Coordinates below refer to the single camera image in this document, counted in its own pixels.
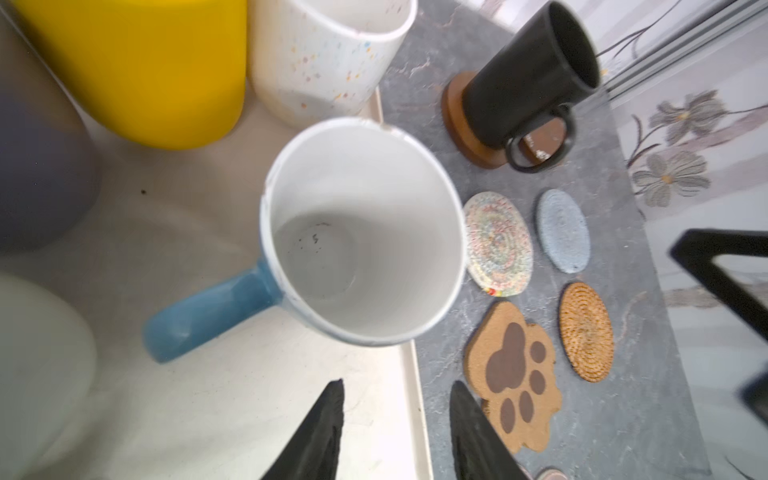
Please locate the rattan wicker round coaster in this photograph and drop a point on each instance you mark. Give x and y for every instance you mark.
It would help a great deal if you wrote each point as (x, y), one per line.
(586, 332)

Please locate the beige serving tray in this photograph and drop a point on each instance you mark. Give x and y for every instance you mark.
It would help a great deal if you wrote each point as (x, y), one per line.
(168, 224)

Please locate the yellow mug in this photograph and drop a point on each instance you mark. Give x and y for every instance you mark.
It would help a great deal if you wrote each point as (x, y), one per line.
(164, 74)

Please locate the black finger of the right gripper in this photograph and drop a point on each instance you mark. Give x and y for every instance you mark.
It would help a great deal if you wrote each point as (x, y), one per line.
(695, 252)
(754, 395)

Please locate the black ceramic mug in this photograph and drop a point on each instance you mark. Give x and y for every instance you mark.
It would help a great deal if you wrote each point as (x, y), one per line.
(548, 67)

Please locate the pink flower coaster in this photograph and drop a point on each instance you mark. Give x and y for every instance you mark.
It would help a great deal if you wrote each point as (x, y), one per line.
(551, 473)

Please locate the brown cork round coaster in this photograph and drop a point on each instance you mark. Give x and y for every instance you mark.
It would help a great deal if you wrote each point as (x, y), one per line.
(530, 154)

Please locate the white mug blue handle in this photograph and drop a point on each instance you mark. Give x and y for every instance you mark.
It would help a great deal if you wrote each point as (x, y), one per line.
(363, 239)

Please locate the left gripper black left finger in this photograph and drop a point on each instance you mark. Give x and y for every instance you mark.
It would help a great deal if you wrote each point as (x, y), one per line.
(313, 451)

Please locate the woven multicolour round coaster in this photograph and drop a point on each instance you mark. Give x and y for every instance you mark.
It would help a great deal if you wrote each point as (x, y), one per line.
(500, 253)

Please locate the blue grey woven coaster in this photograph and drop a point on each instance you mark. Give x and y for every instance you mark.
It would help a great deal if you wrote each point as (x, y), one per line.
(562, 231)

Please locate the plain white mug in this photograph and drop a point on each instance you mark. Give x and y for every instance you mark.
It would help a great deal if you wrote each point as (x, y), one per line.
(48, 363)

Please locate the brown paw coaster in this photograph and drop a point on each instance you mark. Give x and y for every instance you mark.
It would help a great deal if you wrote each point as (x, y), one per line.
(509, 363)

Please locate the aluminium corner post right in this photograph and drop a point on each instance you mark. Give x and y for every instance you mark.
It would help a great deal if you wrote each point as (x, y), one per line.
(708, 25)

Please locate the lavender mug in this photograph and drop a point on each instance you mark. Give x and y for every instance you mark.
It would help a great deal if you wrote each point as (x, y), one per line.
(50, 168)

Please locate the white speckled cup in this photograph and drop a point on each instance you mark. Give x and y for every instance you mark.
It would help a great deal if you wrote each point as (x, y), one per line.
(310, 61)

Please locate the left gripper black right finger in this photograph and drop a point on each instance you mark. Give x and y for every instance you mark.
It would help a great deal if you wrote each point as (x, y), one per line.
(478, 452)

